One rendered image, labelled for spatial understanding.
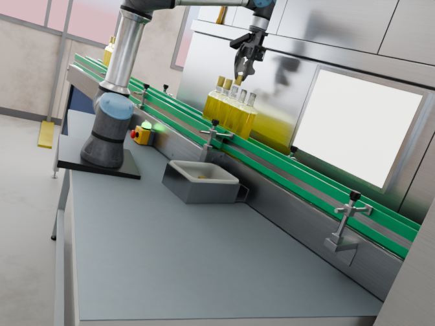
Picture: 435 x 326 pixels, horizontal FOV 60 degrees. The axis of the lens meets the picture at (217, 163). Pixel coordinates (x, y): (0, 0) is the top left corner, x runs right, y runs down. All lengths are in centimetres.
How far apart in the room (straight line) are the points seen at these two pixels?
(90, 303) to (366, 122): 102
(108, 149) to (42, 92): 334
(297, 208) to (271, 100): 55
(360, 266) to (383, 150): 39
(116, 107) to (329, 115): 76
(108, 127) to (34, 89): 335
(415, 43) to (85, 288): 117
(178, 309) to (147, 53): 406
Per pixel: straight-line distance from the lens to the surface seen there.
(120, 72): 145
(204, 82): 207
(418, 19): 143
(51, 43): 457
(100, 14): 456
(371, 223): 117
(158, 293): 82
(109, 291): 80
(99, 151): 135
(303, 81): 155
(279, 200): 133
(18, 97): 468
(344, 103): 143
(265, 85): 168
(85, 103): 272
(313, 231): 125
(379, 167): 134
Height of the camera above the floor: 122
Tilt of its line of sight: 15 degrees down
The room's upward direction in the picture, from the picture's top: 18 degrees clockwise
